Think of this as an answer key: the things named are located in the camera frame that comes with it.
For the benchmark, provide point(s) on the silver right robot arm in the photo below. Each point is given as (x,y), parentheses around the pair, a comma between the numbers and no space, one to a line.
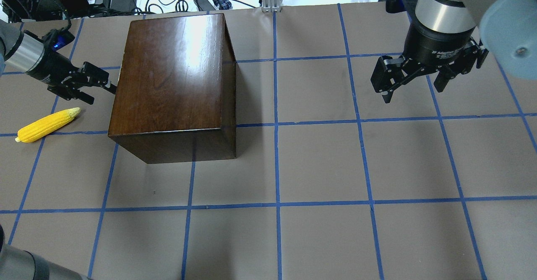
(506,27)

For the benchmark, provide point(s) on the dark brown wooden drawer box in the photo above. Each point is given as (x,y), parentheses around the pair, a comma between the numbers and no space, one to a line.
(176,93)

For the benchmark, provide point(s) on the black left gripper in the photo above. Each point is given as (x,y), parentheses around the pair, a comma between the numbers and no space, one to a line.
(47,68)

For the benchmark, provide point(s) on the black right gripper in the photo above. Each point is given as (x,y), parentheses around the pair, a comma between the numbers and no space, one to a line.
(438,44)

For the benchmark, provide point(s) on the yellow plastic corn cob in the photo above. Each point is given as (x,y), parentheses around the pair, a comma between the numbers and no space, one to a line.
(46,125)

